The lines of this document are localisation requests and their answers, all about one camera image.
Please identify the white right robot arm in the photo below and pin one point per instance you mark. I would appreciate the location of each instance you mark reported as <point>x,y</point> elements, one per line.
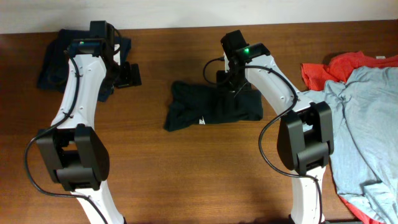
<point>305,138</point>

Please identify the red garment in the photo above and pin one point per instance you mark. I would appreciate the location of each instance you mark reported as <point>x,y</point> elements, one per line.
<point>340,68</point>

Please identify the dark green t-shirt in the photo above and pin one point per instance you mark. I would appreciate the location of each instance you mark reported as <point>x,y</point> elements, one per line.
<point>201,104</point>

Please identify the light blue-grey t-shirt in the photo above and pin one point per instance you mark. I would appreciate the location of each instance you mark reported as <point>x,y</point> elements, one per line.
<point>364,161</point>

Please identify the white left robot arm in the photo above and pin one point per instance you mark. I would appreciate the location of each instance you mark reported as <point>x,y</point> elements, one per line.
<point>73,153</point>

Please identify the folded navy blue garment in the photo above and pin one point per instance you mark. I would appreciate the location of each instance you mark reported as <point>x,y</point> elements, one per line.
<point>54,73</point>

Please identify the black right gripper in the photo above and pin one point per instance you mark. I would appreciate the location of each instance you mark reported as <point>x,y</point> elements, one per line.
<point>241,88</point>

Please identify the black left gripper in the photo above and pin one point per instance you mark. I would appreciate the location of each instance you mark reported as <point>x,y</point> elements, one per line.
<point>129,78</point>

